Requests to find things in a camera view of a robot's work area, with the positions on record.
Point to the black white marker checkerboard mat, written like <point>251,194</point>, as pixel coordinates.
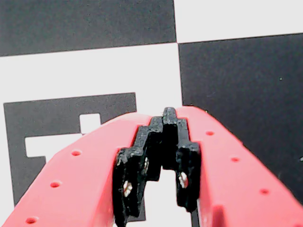
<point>71,23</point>

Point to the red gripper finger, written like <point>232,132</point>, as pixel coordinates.
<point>71,189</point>
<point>236,189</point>

